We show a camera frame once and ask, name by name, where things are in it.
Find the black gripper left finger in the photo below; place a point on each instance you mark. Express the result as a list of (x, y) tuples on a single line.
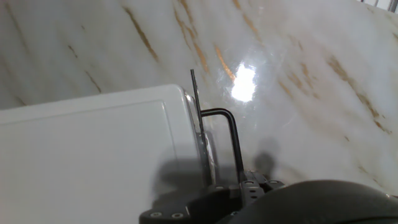
[(199, 208)]

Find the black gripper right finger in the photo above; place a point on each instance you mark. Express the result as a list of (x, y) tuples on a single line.
[(255, 186)]

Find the white plastic drawer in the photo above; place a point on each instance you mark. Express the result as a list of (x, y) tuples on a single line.
[(210, 155)]

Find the white plastic drawer cabinet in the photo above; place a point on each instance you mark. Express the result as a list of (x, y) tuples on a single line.
[(77, 155)]

